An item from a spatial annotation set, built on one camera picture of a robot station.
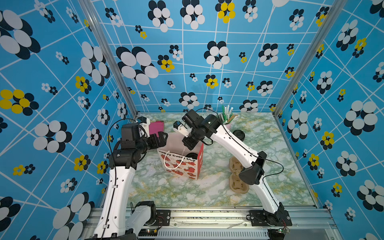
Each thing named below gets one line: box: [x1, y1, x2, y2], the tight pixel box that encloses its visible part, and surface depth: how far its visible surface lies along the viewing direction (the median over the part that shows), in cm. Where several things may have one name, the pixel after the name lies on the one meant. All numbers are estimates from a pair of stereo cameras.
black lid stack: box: [232, 129, 245, 142], surface depth 104 cm
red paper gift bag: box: [157, 132, 204, 180], surface depth 74 cm
